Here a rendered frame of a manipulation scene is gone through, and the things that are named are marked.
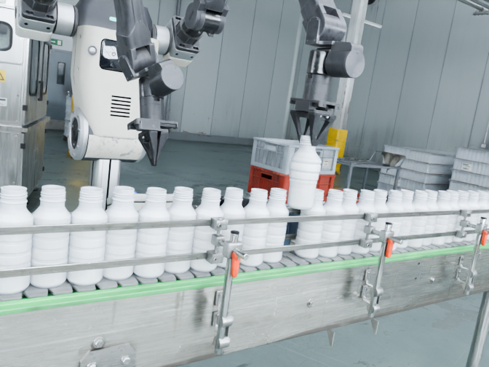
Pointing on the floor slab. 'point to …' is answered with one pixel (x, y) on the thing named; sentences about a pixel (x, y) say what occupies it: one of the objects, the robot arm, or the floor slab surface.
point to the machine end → (22, 103)
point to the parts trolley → (366, 167)
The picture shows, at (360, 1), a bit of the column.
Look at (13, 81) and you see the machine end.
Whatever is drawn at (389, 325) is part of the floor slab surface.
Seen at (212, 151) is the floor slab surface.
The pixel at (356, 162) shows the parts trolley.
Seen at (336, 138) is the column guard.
